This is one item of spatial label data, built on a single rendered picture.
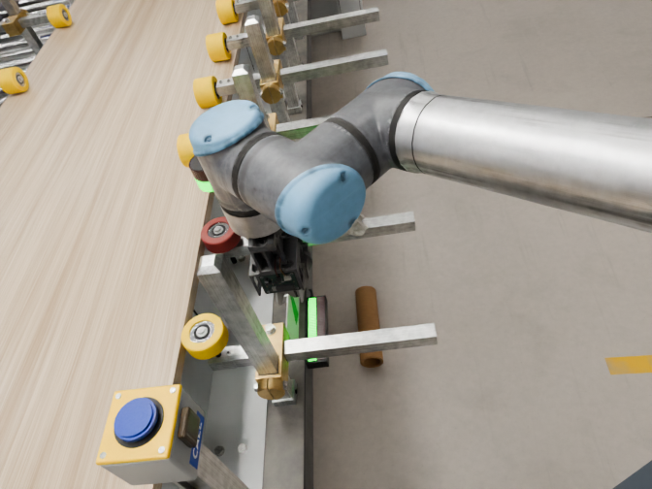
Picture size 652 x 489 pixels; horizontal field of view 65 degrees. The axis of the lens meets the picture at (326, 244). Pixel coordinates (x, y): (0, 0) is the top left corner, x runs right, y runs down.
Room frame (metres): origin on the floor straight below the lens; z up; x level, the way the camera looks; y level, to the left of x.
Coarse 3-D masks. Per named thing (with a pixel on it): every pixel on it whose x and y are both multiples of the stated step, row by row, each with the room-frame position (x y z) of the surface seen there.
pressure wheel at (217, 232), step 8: (224, 216) 0.83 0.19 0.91; (208, 224) 0.82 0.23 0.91; (216, 224) 0.81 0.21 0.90; (224, 224) 0.81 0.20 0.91; (208, 232) 0.80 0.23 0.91; (216, 232) 0.79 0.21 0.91; (224, 232) 0.78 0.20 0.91; (232, 232) 0.78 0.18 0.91; (208, 240) 0.77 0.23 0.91; (216, 240) 0.77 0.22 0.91; (224, 240) 0.76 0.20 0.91; (232, 240) 0.76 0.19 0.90; (208, 248) 0.77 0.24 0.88; (216, 248) 0.76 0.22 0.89; (224, 248) 0.76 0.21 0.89; (232, 248) 0.76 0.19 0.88
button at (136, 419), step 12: (120, 408) 0.25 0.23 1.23; (132, 408) 0.24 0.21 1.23; (144, 408) 0.24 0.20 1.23; (156, 408) 0.24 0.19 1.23; (120, 420) 0.24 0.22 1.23; (132, 420) 0.23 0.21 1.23; (144, 420) 0.23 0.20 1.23; (156, 420) 0.23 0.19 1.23; (120, 432) 0.22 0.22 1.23; (132, 432) 0.22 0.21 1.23; (144, 432) 0.22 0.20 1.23
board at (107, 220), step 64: (128, 0) 2.27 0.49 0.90; (192, 0) 2.08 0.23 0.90; (64, 64) 1.84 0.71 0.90; (128, 64) 1.70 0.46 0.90; (192, 64) 1.57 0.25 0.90; (0, 128) 1.52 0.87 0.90; (64, 128) 1.41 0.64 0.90; (128, 128) 1.31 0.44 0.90; (0, 192) 1.18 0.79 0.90; (64, 192) 1.09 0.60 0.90; (128, 192) 1.02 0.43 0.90; (192, 192) 0.95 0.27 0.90; (0, 256) 0.92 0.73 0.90; (64, 256) 0.86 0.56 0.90; (128, 256) 0.80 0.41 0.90; (192, 256) 0.75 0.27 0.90; (0, 320) 0.72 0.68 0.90; (64, 320) 0.67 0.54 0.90; (128, 320) 0.63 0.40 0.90; (0, 384) 0.57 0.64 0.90; (64, 384) 0.53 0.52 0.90; (128, 384) 0.49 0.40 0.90; (0, 448) 0.44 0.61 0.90; (64, 448) 0.41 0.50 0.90
